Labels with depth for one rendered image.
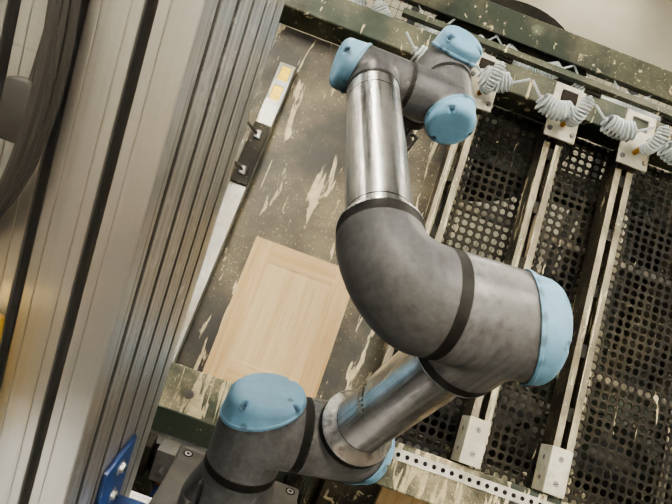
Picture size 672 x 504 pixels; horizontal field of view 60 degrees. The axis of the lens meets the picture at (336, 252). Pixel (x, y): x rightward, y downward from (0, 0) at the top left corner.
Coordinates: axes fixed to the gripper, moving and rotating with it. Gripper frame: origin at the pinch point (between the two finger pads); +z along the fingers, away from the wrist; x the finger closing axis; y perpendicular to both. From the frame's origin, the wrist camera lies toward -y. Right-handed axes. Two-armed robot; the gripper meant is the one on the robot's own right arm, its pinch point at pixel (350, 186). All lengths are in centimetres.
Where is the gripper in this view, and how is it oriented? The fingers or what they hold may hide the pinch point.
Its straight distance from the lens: 113.6
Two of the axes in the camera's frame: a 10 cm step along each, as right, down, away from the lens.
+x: -7.1, -7.0, 0.8
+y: 5.4, -4.7, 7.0
